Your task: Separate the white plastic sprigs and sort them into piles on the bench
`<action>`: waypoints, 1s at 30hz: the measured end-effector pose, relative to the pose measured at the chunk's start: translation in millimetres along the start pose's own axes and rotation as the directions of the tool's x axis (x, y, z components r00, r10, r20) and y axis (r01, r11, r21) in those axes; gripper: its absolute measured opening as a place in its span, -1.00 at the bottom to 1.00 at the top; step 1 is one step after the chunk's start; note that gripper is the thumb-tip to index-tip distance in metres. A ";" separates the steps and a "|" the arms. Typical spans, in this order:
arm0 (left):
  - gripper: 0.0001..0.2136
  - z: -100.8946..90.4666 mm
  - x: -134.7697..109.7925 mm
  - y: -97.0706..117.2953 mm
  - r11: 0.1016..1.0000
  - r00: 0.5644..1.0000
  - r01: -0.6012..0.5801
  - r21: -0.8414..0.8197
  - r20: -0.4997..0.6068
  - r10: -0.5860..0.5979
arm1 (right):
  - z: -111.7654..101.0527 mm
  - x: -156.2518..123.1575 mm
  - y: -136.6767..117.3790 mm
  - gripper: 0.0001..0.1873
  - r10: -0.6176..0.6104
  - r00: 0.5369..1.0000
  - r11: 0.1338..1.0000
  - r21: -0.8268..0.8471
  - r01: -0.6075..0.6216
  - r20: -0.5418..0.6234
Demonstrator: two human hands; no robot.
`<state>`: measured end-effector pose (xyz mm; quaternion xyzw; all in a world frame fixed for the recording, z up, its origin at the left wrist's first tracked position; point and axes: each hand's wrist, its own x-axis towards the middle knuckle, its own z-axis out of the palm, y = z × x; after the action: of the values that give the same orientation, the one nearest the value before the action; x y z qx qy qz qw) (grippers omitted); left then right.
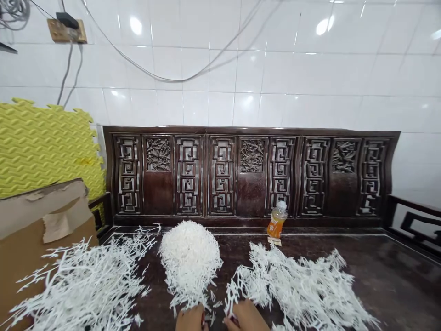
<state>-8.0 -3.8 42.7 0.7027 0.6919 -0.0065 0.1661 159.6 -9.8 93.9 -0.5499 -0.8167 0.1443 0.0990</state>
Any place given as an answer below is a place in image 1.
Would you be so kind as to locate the heap of small white sticks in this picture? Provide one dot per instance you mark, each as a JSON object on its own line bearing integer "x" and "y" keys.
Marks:
{"x": 189, "y": 255}

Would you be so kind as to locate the dark carved wooden bench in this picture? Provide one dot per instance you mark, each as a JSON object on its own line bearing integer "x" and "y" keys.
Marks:
{"x": 255, "y": 193}

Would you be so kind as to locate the person's left fingers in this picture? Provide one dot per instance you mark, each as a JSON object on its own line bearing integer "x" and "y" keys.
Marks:
{"x": 201, "y": 315}

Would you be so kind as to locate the person's right fingers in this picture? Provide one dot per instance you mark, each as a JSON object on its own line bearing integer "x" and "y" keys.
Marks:
{"x": 230, "y": 319}

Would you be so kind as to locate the white plastic comb strip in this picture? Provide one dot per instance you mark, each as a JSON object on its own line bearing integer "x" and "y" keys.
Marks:
{"x": 232, "y": 291}

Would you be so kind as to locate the wooden wall socket board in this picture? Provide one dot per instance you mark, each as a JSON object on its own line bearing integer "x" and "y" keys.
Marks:
{"x": 62, "y": 32}

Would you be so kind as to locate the pile of filled white sprues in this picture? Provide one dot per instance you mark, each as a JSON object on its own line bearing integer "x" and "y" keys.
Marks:
{"x": 299, "y": 289}

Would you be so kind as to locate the yellow foam puzzle mat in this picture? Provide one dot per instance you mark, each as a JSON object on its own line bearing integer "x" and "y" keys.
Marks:
{"x": 41, "y": 144}

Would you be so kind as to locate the pile of bare white sprues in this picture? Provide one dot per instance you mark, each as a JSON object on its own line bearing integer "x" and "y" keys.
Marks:
{"x": 86, "y": 286}

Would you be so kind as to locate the person's right hand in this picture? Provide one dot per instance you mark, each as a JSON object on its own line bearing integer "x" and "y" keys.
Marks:
{"x": 249, "y": 317}

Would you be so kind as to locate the brown cardboard box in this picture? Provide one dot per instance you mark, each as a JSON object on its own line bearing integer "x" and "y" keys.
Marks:
{"x": 24, "y": 220}

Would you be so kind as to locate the orange drink bottle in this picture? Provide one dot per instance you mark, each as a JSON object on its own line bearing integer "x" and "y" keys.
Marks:
{"x": 275, "y": 224}

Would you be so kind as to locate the person's left hand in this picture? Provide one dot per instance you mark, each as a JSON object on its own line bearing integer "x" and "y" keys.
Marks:
{"x": 189, "y": 319}

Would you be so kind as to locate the black power adapter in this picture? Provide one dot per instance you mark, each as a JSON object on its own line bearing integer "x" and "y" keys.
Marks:
{"x": 67, "y": 19}

